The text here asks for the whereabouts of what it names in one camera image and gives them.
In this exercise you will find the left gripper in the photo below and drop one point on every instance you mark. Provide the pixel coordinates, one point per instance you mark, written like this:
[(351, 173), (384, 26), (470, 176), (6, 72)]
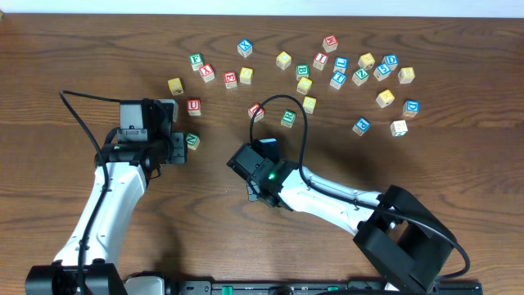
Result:
[(178, 147)]

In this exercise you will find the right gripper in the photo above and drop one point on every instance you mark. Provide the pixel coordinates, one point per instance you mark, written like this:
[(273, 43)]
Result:
[(254, 190)]

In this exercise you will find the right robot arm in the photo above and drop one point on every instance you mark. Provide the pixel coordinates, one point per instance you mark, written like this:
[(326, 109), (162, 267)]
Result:
[(400, 237)]

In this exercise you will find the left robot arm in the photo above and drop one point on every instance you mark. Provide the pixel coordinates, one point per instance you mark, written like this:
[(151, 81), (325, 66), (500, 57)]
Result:
[(88, 262)]

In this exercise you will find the green N block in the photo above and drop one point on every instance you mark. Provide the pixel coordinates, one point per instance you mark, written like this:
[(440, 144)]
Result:
[(193, 141)]

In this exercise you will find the red U block centre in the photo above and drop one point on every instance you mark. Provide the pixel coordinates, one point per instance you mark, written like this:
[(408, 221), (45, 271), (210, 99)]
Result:
[(256, 112)]

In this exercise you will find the red u block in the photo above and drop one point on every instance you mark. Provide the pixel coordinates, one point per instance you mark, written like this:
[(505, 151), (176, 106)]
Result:
[(256, 112), (194, 107)]

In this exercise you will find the green R block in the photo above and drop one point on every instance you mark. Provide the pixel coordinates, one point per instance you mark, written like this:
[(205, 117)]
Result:
[(288, 118)]

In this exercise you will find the red U block left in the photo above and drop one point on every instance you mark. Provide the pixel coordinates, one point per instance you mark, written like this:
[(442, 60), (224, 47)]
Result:
[(194, 107)]

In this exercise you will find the yellow block far left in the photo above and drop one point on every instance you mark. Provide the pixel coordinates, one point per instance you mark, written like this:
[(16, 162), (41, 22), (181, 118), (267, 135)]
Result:
[(175, 86)]

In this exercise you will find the yellow block centre lower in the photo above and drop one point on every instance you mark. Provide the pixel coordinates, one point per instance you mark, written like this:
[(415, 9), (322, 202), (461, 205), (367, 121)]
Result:
[(309, 104)]

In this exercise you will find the red X block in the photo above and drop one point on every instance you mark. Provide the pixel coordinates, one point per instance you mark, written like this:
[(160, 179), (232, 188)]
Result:
[(207, 73)]

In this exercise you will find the yellow block beside Q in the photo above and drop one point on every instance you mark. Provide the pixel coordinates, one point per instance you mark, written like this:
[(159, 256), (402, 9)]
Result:
[(246, 75)]

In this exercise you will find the red Q block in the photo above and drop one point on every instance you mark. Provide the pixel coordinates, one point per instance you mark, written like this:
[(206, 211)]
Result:
[(230, 79)]

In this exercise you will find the green F block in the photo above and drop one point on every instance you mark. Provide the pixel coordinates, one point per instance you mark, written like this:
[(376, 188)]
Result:
[(196, 61)]

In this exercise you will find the yellow block centre upper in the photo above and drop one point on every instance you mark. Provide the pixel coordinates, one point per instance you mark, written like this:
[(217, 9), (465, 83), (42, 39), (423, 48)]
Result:
[(304, 85)]

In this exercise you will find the green B block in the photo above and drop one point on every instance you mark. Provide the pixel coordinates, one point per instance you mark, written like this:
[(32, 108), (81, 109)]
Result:
[(302, 71)]

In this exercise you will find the yellow block top middle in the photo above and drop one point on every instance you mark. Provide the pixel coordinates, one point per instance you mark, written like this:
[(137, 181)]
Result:
[(283, 60)]

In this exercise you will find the blue P block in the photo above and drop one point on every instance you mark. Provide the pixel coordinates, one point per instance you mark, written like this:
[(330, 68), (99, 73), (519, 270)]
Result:
[(361, 126)]

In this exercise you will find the blue T block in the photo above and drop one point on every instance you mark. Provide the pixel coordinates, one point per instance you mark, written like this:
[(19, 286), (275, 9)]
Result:
[(337, 80)]

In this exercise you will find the blue X block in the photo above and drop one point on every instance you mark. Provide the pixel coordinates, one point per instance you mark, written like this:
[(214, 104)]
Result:
[(245, 48)]

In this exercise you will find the red I block upper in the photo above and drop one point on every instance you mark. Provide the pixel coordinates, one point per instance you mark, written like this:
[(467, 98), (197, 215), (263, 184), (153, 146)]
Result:
[(320, 60)]

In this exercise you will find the blue L block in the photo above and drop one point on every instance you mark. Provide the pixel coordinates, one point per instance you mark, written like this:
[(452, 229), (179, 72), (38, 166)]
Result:
[(341, 64)]

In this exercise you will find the green Z block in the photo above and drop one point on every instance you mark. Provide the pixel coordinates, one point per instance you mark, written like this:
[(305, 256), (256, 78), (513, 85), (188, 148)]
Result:
[(360, 76)]

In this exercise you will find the red H block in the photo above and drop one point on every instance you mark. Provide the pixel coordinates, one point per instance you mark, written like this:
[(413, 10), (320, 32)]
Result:
[(330, 43)]

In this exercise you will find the yellow block right lower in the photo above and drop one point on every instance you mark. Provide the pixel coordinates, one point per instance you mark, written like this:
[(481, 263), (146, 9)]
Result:
[(385, 98)]

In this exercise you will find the green 7 block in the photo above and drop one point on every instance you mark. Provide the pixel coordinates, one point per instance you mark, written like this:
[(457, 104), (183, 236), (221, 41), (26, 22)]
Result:
[(398, 128)]

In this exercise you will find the yellow block with animal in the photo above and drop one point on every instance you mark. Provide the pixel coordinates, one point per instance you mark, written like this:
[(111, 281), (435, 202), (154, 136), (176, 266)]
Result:
[(366, 61)]

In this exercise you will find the blue 5 block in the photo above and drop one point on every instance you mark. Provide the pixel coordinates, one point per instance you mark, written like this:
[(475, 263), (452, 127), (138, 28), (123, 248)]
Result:
[(381, 72)]

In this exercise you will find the blue D block lower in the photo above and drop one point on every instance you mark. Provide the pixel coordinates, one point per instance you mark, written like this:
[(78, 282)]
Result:
[(411, 108)]

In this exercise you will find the blue d block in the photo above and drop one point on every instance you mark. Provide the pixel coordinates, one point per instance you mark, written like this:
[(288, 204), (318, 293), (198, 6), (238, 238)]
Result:
[(411, 108), (390, 60)]

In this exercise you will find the blue D block upper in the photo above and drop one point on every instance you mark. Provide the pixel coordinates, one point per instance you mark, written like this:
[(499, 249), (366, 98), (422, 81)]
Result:
[(390, 60)]

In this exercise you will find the yellow B block far right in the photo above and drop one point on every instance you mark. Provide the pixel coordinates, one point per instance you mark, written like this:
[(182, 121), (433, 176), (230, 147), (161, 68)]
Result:
[(406, 75)]

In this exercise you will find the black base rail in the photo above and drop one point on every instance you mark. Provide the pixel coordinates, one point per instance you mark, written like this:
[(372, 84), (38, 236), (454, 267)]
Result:
[(295, 288)]

